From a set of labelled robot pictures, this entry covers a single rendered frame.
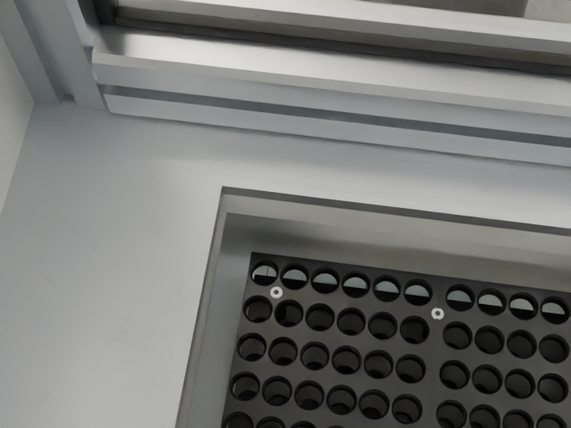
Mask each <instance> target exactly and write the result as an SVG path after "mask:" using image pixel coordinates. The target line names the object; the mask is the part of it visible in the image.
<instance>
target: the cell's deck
mask: <svg viewBox="0 0 571 428"><path fill-rule="evenodd" d="M227 212H230V213H237V214H243V215H250V216H257V217H270V218H277V219H284V220H291V221H298V222H311V223H318V224H324V225H331V226H338V227H345V228H358V229H365V230H372V231H379V232H386V233H393V234H406V235H413V236H420V237H427V238H434V239H446V240H453V241H460V242H467V243H474V244H481V245H494V246H501V247H508V248H515V249H522V250H529V251H542V252H549V253H556V254H563V255H570V256H571V166H557V165H549V164H542V163H534V162H527V161H520V160H506V159H499V158H492V157H484V156H477V155H463V154H456V153H449V152H441V151H434V150H426V149H412V148H405V147H398V146H391V145H383V144H369V143H362V142H354V141H347V140H340V139H333V138H319V137H311V136H304V135H296V134H290V133H282V132H268V131H261V130H253V129H246V128H238V127H225V126H218V125H210V124H203V123H195V122H188V121H175V120H167V119H160V118H152V117H145V116H137V115H123V114H117V113H110V111H109V110H94V109H87V108H79V107H77V105H76V101H75V100H74V97H73V95H70V94H64V95H63V98H62V101H61V105H57V104H44V103H36V102H35V103H34V105H33V109H32V112H31V117H30V120H29V122H28V126H27V128H26V131H25V136H24V139H23V143H22V145H21V148H20V153H19V156H18V160H17V162H16V165H15V169H14V173H13V176H12V179H11V182H10V185H9V188H8V192H7V196H6V199H5V201H4V205H3V209H2V213H1V216H0V428H186V424H187V419H188V415H189V407H190V402H191V398H192V393H193V389H194V383H195V376H196V371H197V366H198V362H199V357H200V353H201V344H202V340H203V335H204V331H205V326H206V318H207V314H208V308H209V304H210V300H211V295H212V287H213V282H214V278H215V273H216V268H217V264H218V256H219V251H220V246H221V242H222V237H223V229H224V224H225V220H226V215H227Z"/></svg>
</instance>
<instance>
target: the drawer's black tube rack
mask: <svg viewBox="0 0 571 428"><path fill-rule="evenodd" d="M441 284H442V276H440V275H439V283H438V302H437V308H434V309H433V310H432V313H425V312H418V311H412V310H405V309H398V308H392V307H380V306H373V305H366V304H360V303H353V302H347V301H334V300H328V299H321V298H315V297H308V296H296V295H289V294H283V293H282V289H281V288H280V287H274V288H273V289H272V290H271V291H270V292H269V291H263V290H251V289H245V293H244V298H243V302H242V308H241V313H240V322H239V327H238V331H237V336H236V342H235V350H234V356H233V361H232V365H231V370H230V376H229V384H228V390H227V394H226V399H225V404H224V409H223V418H222V424H221V428H226V426H227V424H228V423H229V428H571V331H566V330H559V329H547V328H541V327H534V326H528V325H521V324H509V323H502V322H495V321H489V320H482V319H476V318H463V317H457V316H450V315H444V312H443V310H442V309H440V308H439V305H440V295H441ZM248 307H249V310H248V315H247V316H246V310H247V308H248ZM242 343H243V345H242ZM241 345H242V350H241V354H240V346H241ZM235 382H236V384H235ZM234 384H235V394H234V393H233V387H234Z"/></svg>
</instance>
